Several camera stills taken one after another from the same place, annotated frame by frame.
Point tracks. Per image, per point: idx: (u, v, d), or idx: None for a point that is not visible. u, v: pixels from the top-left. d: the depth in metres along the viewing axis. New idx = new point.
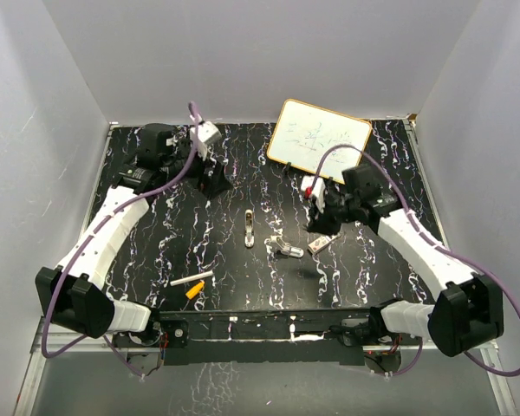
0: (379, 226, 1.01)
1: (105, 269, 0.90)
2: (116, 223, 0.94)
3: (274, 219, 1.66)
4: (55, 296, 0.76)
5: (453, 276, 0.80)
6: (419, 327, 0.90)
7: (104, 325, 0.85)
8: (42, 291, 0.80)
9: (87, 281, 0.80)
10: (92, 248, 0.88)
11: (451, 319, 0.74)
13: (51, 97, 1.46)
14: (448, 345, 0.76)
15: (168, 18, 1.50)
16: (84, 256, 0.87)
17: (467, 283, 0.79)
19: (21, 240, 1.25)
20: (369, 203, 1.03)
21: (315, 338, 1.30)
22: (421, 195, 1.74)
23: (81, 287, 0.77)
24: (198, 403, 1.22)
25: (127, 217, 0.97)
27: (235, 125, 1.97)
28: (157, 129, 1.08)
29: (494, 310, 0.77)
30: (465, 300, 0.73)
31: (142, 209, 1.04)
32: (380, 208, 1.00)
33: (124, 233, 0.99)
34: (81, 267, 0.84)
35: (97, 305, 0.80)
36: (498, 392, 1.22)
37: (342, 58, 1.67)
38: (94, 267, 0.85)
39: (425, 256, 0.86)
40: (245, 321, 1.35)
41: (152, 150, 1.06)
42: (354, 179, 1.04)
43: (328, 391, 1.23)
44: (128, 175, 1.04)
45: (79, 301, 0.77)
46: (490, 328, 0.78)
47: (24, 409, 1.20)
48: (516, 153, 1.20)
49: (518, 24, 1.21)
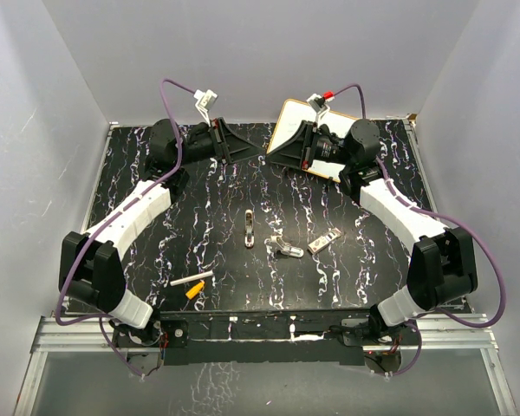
0: (361, 198, 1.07)
1: (126, 245, 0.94)
2: (143, 205, 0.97)
3: (274, 220, 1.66)
4: (81, 254, 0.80)
5: (428, 231, 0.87)
6: (407, 303, 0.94)
7: (116, 298, 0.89)
8: (65, 259, 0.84)
9: (111, 246, 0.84)
10: (120, 222, 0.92)
11: (424, 269, 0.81)
13: (51, 96, 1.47)
14: (426, 301, 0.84)
15: (169, 17, 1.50)
16: (111, 227, 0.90)
17: (442, 238, 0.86)
19: (21, 240, 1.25)
20: (355, 175, 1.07)
21: (315, 338, 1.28)
22: (421, 195, 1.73)
23: (104, 251, 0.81)
24: (198, 403, 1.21)
25: (154, 203, 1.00)
27: (236, 126, 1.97)
28: (164, 138, 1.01)
29: (468, 263, 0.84)
30: (437, 250, 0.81)
31: (168, 200, 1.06)
32: (362, 178, 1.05)
33: (147, 218, 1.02)
34: (107, 235, 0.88)
35: (113, 271, 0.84)
36: (498, 392, 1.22)
37: (342, 59, 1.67)
38: (120, 237, 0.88)
39: (400, 217, 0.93)
40: (245, 321, 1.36)
41: (166, 158, 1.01)
42: (359, 151, 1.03)
43: (328, 391, 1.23)
44: (158, 174, 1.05)
45: (100, 263, 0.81)
46: (464, 280, 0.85)
47: (24, 409, 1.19)
48: (516, 153, 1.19)
49: (518, 24, 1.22)
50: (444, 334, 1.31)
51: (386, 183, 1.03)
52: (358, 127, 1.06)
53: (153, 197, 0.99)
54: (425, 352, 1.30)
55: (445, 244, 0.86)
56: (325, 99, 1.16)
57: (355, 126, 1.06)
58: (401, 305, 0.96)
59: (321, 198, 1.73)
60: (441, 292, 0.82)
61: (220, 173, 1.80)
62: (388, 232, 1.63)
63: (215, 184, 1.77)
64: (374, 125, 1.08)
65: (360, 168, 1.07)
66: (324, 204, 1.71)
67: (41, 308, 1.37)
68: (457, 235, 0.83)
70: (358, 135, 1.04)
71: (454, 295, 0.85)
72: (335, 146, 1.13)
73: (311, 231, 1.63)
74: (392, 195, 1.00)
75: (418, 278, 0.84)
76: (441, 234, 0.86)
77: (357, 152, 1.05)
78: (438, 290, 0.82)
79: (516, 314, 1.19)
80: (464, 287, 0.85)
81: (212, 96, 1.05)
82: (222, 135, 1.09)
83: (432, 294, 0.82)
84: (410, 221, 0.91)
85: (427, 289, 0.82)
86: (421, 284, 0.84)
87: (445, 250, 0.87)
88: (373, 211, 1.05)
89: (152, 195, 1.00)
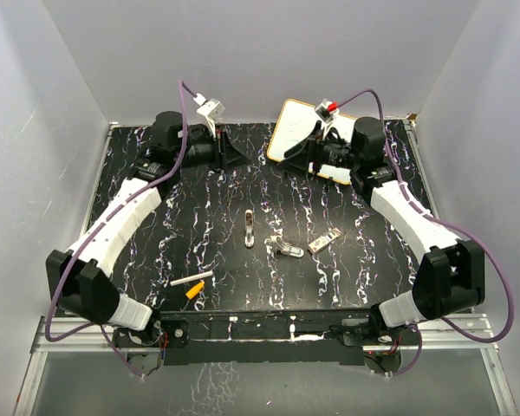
0: (372, 198, 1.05)
1: (114, 257, 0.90)
2: (128, 212, 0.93)
3: (274, 220, 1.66)
4: (64, 277, 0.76)
5: (438, 242, 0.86)
6: (410, 308, 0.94)
7: (110, 310, 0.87)
8: (53, 275, 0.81)
9: (96, 266, 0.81)
10: (104, 236, 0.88)
11: (432, 280, 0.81)
13: (51, 96, 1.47)
14: (429, 309, 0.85)
15: (168, 17, 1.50)
16: (95, 243, 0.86)
17: (452, 250, 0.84)
19: (22, 241, 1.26)
20: (367, 174, 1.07)
21: (315, 338, 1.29)
22: (421, 195, 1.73)
23: (89, 272, 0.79)
24: (198, 403, 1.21)
25: (140, 206, 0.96)
27: (235, 125, 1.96)
28: (169, 121, 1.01)
29: (477, 278, 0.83)
30: (446, 263, 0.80)
31: (158, 198, 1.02)
32: (375, 178, 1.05)
33: (135, 223, 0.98)
34: (92, 252, 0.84)
35: (104, 288, 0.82)
36: (497, 391, 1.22)
37: (341, 60, 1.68)
38: (104, 255, 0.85)
39: (412, 224, 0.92)
40: (245, 321, 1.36)
41: (165, 144, 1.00)
42: (365, 143, 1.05)
43: (328, 392, 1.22)
44: (144, 167, 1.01)
45: (87, 284, 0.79)
46: (471, 294, 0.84)
47: (24, 409, 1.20)
48: (516, 154, 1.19)
49: (518, 24, 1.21)
50: (444, 334, 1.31)
51: (400, 186, 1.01)
52: (360, 124, 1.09)
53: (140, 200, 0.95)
54: (425, 353, 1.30)
55: (455, 256, 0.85)
56: (329, 109, 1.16)
57: (359, 123, 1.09)
58: (403, 308, 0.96)
59: (321, 198, 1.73)
60: (447, 304, 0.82)
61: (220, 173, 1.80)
62: (390, 232, 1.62)
63: (215, 184, 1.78)
64: (379, 120, 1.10)
65: (373, 168, 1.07)
66: (324, 204, 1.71)
67: (40, 309, 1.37)
68: (470, 249, 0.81)
70: (362, 129, 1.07)
71: (458, 308, 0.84)
72: (342, 152, 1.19)
73: (311, 231, 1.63)
74: (405, 199, 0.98)
75: (424, 287, 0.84)
76: (452, 245, 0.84)
77: (364, 147, 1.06)
78: (443, 302, 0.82)
79: (516, 314, 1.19)
80: (470, 301, 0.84)
81: (219, 107, 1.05)
82: (223, 147, 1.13)
83: (438, 305, 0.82)
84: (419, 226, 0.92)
85: (432, 301, 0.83)
86: (425, 294, 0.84)
87: (453, 260, 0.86)
88: (379, 207, 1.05)
89: (139, 199, 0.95)
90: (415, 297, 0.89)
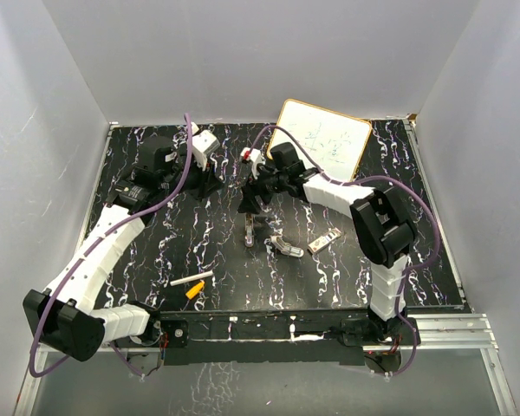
0: (306, 192, 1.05)
1: (95, 293, 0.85)
2: (108, 244, 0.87)
3: (274, 220, 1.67)
4: (41, 326, 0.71)
5: (358, 193, 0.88)
6: (380, 279, 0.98)
7: (94, 346, 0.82)
8: (30, 315, 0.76)
9: (74, 307, 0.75)
10: (82, 272, 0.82)
11: (365, 228, 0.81)
13: (51, 96, 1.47)
14: (379, 256, 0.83)
15: (168, 17, 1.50)
16: (73, 281, 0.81)
17: (374, 198, 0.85)
19: (21, 241, 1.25)
20: (297, 177, 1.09)
21: (315, 338, 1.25)
22: (421, 195, 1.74)
23: (68, 315, 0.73)
24: (198, 403, 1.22)
25: (120, 237, 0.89)
27: (236, 125, 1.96)
28: (156, 144, 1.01)
29: (401, 211, 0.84)
30: (368, 207, 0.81)
31: (140, 226, 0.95)
32: (302, 177, 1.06)
33: (117, 254, 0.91)
34: (69, 292, 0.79)
35: (86, 327, 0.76)
36: (497, 392, 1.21)
37: (341, 61, 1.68)
38: (82, 294, 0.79)
39: (337, 191, 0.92)
40: (245, 321, 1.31)
41: (151, 165, 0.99)
42: (282, 158, 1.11)
43: (328, 392, 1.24)
44: (126, 191, 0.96)
45: (66, 327, 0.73)
46: (405, 228, 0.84)
47: (24, 409, 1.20)
48: (516, 153, 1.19)
49: (518, 23, 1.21)
50: (444, 334, 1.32)
51: (322, 174, 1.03)
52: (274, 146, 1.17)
53: (120, 230, 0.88)
54: (425, 353, 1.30)
55: (379, 204, 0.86)
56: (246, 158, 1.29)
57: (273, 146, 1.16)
58: (378, 285, 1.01)
59: None
60: (389, 244, 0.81)
61: (220, 173, 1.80)
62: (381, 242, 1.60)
63: None
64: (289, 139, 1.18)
65: (300, 173, 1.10)
66: None
67: None
68: (385, 191, 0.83)
70: (275, 148, 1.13)
71: (401, 244, 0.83)
72: (272, 178, 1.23)
73: (311, 231, 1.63)
74: (327, 180, 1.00)
75: (364, 237, 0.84)
76: (372, 193, 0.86)
77: (284, 163, 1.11)
78: (385, 243, 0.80)
79: (516, 315, 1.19)
80: (406, 234, 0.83)
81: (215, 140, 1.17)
82: (208, 178, 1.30)
83: (381, 247, 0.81)
84: (343, 191, 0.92)
85: (375, 246, 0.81)
86: (368, 243, 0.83)
87: (380, 210, 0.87)
88: (317, 200, 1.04)
89: (119, 229, 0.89)
90: (365, 254, 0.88)
